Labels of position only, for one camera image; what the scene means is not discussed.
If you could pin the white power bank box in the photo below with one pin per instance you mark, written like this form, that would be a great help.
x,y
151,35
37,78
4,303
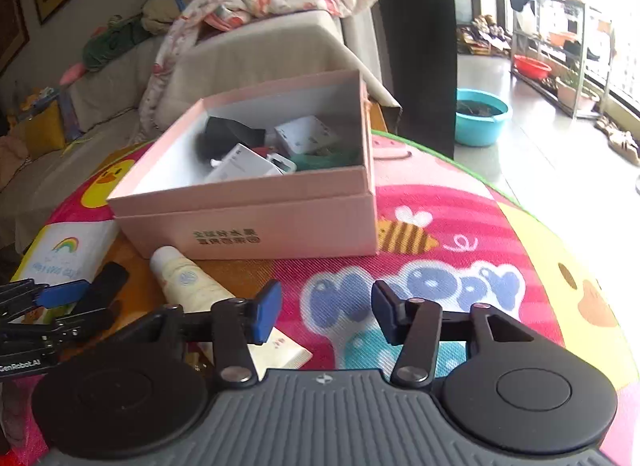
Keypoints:
x,y
305,136

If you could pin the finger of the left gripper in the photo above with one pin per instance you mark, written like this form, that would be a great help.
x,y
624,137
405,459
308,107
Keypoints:
x,y
26,295
92,312

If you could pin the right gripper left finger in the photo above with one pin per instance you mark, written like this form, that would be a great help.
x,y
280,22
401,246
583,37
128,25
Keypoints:
x,y
145,392

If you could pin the yellow cushion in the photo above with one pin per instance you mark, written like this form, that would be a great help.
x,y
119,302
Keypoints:
x,y
44,132

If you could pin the cream lotion tube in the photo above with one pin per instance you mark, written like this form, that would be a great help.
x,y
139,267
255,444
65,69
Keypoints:
x,y
184,282

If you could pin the pink floral blanket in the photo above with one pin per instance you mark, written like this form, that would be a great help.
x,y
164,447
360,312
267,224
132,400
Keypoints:
x,y
224,16

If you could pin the teal plastic basin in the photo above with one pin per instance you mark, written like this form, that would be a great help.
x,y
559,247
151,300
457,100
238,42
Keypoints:
x,y
480,118

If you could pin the pink cardboard box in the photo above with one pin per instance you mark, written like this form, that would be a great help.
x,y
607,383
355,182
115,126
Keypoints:
x,y
165,199

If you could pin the green plush toy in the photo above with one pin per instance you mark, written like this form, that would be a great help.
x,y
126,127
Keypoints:
x,y
107,44

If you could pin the beige covered sofa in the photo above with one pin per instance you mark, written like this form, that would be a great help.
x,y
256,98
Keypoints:
x,y
129,101

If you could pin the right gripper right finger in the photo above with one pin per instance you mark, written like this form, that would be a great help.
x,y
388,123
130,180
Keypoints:
x,y
495,378

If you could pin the black card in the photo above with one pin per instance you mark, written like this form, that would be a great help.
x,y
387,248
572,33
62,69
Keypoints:
x,y
221,135

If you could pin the metal shelf rack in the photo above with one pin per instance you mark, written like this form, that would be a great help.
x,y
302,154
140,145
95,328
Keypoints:
x,y
577,41

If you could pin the beige pillow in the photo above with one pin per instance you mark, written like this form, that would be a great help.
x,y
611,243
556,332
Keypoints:
x,y
159,15

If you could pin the red plastic basin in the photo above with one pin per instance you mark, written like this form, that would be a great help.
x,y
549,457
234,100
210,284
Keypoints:
x,y
531,68

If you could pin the white slippers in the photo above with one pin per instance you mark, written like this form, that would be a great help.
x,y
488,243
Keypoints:
x,y
622,142

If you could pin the colourful play mat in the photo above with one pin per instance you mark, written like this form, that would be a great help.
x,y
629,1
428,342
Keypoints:
x,y
444,235

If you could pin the large white box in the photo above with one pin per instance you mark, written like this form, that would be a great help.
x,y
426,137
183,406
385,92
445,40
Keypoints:
x,y
241,163

